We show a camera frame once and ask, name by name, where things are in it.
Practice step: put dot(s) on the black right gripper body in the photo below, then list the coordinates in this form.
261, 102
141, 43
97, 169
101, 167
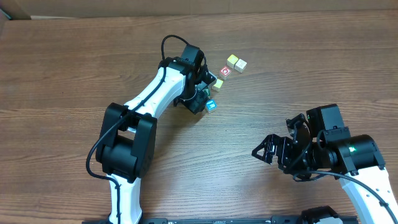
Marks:
280, 149

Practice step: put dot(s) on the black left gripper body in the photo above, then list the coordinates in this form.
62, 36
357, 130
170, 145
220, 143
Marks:
201, 98

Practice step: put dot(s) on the blue letter wooden block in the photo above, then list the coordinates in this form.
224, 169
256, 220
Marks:
211, 106

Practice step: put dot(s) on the green letter wooden block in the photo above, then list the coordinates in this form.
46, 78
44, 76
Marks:
207, 91

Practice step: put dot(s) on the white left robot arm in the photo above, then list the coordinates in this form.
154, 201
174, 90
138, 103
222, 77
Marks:
126, 143

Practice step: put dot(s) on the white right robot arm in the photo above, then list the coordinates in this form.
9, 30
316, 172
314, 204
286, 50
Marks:
319, 145

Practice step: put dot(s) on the yellow wooden block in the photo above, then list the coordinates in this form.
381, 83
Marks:
218, 84
232, 60

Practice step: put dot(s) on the red circle wooden block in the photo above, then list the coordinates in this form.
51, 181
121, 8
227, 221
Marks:
225, 72

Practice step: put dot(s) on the yellow top wooden block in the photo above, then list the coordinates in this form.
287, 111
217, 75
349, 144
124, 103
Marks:
232, 60

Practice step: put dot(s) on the plain white wooden block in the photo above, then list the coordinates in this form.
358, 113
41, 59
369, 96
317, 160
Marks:
240, 65

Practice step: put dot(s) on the black aluminium rail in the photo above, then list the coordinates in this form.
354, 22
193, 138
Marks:
276, 219

